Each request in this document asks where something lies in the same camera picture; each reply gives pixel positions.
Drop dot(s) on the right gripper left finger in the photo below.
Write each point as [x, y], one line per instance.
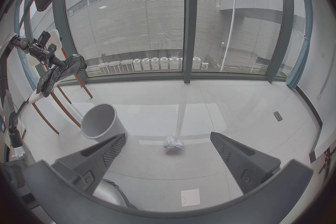
[91, 162]

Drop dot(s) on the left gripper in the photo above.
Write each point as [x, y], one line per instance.
[46, 54]

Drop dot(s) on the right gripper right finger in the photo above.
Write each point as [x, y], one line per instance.
[244, 162]

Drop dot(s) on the black plastic bag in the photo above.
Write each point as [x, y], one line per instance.
[63, 70]

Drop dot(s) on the white paper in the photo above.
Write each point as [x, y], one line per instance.
[173, 144]

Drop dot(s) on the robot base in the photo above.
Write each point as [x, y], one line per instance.
[110, 191]

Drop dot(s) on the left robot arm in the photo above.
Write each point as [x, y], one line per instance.
[19, 42]

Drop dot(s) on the white trash bin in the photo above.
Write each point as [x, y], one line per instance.
[116, 125]

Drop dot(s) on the white wooden chair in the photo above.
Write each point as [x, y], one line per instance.
[56, 39]

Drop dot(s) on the window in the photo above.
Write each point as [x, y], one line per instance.
[131, 20]

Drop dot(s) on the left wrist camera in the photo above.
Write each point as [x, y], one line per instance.
[44, 35]

